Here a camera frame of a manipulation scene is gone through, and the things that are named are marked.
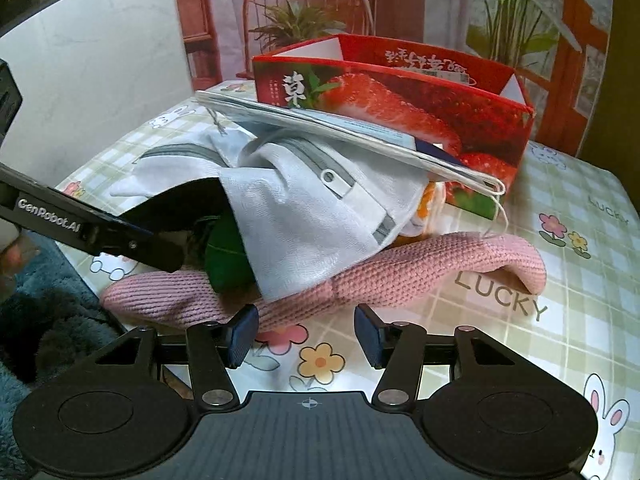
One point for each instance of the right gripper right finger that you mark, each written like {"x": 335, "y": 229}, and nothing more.
{"x": 397, "y": 350}

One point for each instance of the person's left hand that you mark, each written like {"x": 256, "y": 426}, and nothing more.
{"x": 16, "y": 251}

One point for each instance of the green plaid tablecloth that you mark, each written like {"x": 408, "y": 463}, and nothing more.
{"x": 583, "y": 329}

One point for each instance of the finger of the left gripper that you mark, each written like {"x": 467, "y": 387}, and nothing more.
{"x": 117, "y": 237}

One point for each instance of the pink knitted sleeve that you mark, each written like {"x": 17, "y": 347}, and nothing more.
{"x": 393, "y": 278}

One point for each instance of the green fabric piece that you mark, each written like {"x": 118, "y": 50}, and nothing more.
{"x": 225, "y": 260}

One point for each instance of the dark blue fluffy rug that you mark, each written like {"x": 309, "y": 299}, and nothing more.
{"x": 51, "y": 321}

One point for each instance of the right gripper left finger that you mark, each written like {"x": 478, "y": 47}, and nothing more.
{"x": 213, "y": 348}

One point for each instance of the printed room scene backdrop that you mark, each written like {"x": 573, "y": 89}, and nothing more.
{"x": 558, "y": 47}

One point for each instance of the red strawberry cardboard box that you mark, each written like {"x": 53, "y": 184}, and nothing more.
{"x": 475, "y": 109}

